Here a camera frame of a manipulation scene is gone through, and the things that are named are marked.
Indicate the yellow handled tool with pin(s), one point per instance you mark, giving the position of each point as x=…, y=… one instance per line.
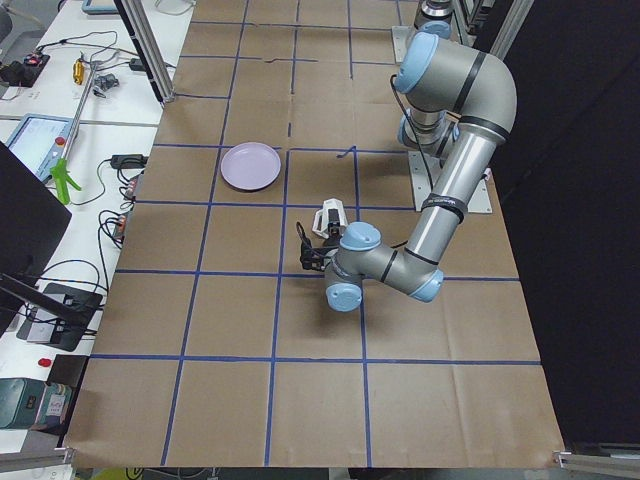
x=78, y=72

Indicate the black power adapter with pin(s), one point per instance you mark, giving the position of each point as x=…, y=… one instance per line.
x=128, y=161

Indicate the aluminium frame post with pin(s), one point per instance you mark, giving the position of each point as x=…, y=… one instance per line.
x=140, y=32

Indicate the lilac plate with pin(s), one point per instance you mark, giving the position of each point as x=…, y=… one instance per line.
x=250, y=166

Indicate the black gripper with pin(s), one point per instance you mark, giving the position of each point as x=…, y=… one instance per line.
x=330, y=246

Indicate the long reacher grabber tool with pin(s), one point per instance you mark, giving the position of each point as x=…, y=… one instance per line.
x=59, y=172

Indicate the green device box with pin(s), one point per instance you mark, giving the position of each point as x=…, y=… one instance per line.
x=21, y=399

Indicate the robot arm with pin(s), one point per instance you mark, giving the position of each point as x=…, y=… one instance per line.
x=458, y=105

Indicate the black monitor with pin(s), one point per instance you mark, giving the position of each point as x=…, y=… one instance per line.
x=33, y=221

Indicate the blue teach pendant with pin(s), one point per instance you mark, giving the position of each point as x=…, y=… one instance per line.
x=38, y=141

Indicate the white geometric cup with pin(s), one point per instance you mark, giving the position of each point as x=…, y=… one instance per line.
x=319, y=226

